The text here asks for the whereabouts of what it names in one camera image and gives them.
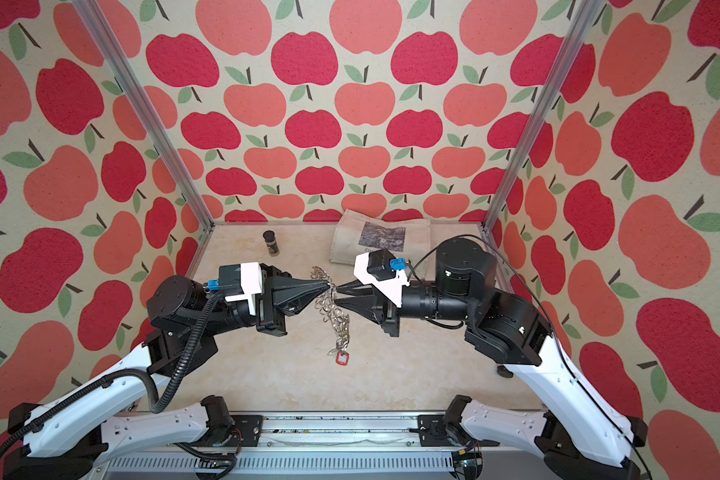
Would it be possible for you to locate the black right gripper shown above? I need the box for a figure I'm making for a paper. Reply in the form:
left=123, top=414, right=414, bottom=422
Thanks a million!
left=331, top=271, right=481, bottom=339

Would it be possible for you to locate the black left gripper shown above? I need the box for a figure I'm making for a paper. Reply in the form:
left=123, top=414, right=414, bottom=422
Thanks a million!
left=201, top=264, right=326, bottom=337

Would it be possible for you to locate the metal disc with key rings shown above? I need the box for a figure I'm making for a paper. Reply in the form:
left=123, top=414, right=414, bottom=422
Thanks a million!
left=311, top=266, right=350, bottom=357

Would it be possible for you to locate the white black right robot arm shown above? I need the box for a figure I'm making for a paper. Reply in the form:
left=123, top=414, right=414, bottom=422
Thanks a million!
left=335, top=235, right=651, bottom=479

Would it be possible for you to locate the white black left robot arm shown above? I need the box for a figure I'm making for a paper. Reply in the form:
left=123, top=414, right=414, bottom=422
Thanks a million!
left=0, top=262, right=330, bottom=479

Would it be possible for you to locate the small dark spice jar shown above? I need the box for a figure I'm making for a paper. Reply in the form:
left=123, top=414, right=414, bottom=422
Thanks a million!
left=262, top=230, right=280, bottom=256

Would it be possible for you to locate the cream Monet canvas bag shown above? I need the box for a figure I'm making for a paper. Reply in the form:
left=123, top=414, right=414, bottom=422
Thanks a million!
left=329, top=210, right=432, bottom=265

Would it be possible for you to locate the red white key tag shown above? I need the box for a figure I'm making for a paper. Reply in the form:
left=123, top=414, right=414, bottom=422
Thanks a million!
left=335, top=351, right=350, bottom=366

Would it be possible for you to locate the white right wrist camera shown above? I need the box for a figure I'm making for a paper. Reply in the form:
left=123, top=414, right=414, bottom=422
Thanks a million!
left=353, top=249, right=410, bottom=307

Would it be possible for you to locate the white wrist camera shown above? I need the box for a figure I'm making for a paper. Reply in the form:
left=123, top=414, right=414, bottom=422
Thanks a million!
left=206, top=262, right=263, bottom=316
left=353, top=249, right=410, bottom=307

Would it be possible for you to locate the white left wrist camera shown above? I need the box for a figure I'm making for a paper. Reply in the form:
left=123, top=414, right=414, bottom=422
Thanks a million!
left=206, top=262, right=263, bottom=316

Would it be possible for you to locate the front aluminium rail base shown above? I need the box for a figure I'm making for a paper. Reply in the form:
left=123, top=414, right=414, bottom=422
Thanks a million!
left=87, top=411, right=554, bottom=479

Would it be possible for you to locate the grey cylinder near right wall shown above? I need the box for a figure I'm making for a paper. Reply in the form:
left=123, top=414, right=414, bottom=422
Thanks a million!
left=496, top=364, right=514, bottom=379

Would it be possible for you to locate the left rear aluminium frame post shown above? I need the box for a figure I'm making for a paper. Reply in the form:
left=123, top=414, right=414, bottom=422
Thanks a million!
left=72, top=1, right=214, bottom=235

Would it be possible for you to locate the aluminium frame post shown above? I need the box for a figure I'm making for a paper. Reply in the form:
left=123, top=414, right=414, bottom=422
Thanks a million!
left=72, top=1, right=214, bottom=235
left=480, top=0, right=606, bottom=237

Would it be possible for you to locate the black corrugated cable hose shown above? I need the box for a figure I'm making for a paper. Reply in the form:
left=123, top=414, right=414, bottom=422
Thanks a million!
left=0, top=290, right=224, bottom=480

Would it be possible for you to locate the right rear aluminium frame post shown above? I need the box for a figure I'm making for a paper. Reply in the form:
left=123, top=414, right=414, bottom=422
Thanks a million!
left=480, top=0, right=606, bottom=237

